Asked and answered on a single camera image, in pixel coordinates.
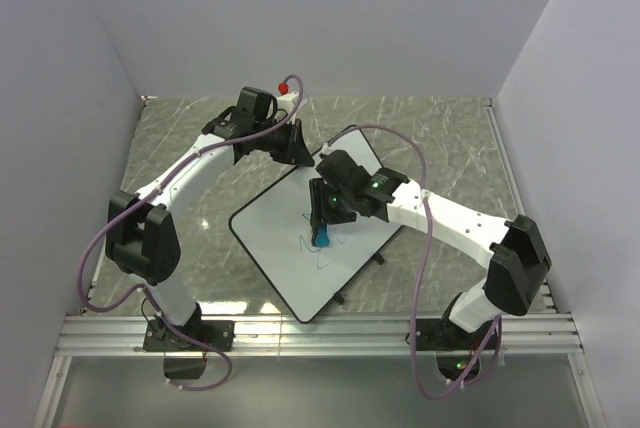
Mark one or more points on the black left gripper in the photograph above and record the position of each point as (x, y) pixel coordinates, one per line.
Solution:
(295, 151)

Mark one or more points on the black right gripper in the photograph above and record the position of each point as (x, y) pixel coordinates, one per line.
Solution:
(320, 210)

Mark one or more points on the blue bone-shaped whiteboard eraser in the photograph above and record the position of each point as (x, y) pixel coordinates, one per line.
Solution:
(320, 236)

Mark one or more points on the white whiteboard black frame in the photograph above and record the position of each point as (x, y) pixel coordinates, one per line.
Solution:
(274, 229)

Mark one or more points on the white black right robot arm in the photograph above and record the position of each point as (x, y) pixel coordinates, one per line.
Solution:
(512, 252)

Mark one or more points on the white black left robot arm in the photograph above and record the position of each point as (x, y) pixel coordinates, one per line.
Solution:
(142, 239)

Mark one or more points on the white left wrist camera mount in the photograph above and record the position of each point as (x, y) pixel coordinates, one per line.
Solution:
(287, 97)

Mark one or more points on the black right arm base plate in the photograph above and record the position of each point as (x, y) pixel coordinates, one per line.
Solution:
(441, 335)

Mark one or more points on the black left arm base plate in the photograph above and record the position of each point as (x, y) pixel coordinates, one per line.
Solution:
(216, 333)

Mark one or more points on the aluminium right side rail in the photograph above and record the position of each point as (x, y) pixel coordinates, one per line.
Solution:
(516, 187)

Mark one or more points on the aluminium rail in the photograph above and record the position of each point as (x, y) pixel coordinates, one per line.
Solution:
(340, 335)
(516, 187)

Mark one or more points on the aluminium front rail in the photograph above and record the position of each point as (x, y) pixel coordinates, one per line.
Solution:
(340, 335)

